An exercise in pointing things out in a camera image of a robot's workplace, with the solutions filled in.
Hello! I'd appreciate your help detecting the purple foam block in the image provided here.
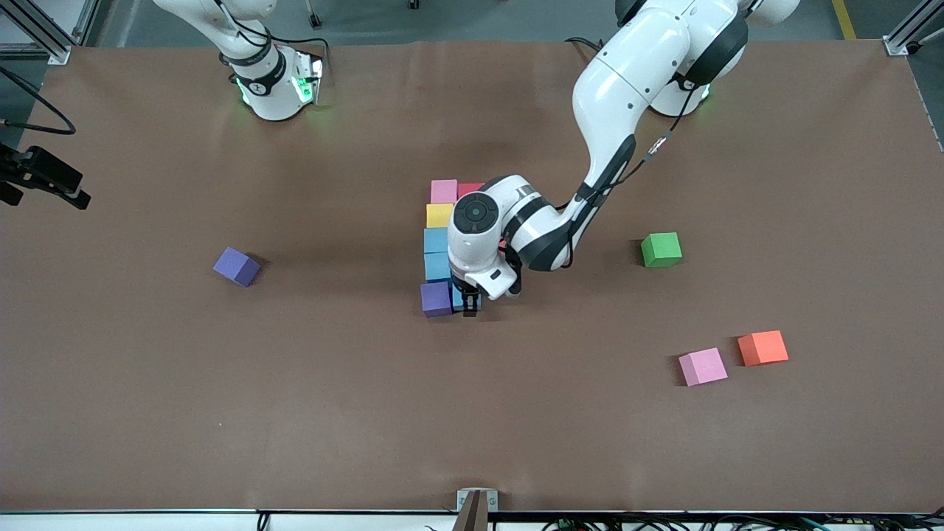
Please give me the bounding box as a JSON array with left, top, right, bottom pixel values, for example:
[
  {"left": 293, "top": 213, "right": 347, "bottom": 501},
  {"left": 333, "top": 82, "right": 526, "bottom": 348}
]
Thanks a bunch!
[
  {"left": 212, "top": 246, "right": 262, "bottom": 288},
  {"left": 420, "top": 281, "right": 454, "bottom": 319}
]

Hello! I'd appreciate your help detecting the green foam block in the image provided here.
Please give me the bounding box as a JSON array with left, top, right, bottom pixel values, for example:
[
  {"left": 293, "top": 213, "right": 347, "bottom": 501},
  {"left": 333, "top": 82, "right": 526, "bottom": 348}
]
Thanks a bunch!
[{"left": 640, "top": 232, "right": 683, "bottom": 268}]

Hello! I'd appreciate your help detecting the brown table mat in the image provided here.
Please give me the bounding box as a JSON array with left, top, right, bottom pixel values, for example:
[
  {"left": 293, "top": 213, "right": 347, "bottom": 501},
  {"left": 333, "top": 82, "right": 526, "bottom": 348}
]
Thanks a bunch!
[{"left": 0, "top": 38, "right": 944, "bottom": 513}]

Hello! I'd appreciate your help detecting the orange foam block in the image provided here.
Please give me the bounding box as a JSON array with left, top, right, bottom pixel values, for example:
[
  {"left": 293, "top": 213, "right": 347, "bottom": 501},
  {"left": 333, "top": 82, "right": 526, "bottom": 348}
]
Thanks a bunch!
[{"left": 737, "top": 330, "right": 789, "bottom": 367}]

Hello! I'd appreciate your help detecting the aluminium frame profile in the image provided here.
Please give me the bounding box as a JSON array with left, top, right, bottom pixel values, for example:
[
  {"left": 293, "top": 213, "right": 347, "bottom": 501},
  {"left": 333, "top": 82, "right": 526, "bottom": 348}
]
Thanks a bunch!
[
  {"left": 884, "top": 0, "right": 944, "bottom": 57},
  {"left": 0, "top": 0, "right": 72, "bottom": 66},
  {"left": 72, "top": 0, "right": 102, "bottom": 45}
]

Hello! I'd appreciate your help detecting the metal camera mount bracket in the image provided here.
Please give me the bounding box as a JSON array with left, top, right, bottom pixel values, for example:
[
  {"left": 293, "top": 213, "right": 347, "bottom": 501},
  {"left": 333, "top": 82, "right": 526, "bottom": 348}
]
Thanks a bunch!
[{"left": 451, "top": 488, "right": 499, "bottom": 531}]

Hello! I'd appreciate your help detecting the black right arm base cable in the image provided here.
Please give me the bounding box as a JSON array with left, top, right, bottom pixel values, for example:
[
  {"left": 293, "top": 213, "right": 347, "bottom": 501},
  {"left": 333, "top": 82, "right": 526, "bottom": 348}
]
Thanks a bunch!
[{"left": 221, "top": 4, "right": 333, "bottom": 54}]

